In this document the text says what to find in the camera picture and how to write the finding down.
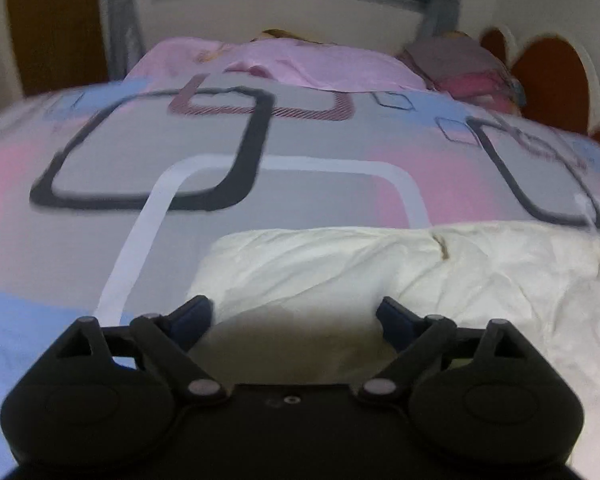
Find white and brown headboard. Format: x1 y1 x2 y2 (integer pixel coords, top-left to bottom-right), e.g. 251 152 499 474
472 2 600 156

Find pink blanket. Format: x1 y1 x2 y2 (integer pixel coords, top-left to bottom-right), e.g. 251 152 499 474
122 35 433 94

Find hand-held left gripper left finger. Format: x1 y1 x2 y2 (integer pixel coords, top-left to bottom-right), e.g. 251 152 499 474
39 295 227 404

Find brown wooden door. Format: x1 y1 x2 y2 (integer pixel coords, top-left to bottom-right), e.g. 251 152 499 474
5 0 110 98

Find white puffer jacket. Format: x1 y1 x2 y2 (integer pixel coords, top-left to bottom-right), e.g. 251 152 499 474
187 221 600 480

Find yellow printed cloth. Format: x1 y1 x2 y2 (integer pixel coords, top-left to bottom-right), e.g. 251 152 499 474
247 29 326 45

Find patterned bed sheet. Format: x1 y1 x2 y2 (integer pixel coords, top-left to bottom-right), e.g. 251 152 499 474
0 74 600 480

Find pile of folded clothes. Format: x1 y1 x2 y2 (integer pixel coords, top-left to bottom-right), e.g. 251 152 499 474
397 31 527 120

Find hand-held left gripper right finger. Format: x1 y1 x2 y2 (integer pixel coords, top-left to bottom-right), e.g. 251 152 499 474
358 296 537 404

